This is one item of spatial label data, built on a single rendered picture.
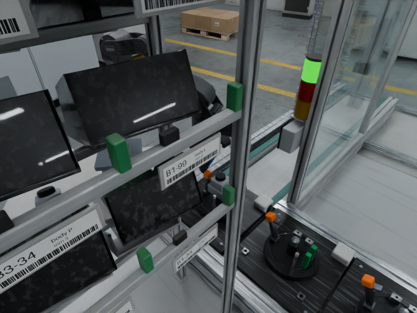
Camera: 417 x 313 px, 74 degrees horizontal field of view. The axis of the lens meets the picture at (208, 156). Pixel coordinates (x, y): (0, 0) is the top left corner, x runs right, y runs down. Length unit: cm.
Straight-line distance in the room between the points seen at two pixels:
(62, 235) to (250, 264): 59
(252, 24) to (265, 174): 84
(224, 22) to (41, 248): 598
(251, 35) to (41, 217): 25
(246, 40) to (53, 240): 26
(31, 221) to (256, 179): 91
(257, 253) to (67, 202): 62
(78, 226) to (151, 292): 63
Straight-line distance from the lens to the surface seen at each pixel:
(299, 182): 88
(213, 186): 81
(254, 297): 75
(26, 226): 24
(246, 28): 32
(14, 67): 363
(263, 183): 105
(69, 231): 25
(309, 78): 72
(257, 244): 81
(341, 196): 118
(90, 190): 24
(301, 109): 75
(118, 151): 23
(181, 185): 41
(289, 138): 76
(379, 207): 120
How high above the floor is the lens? 163
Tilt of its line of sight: 38 degrees down
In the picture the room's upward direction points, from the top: straight up
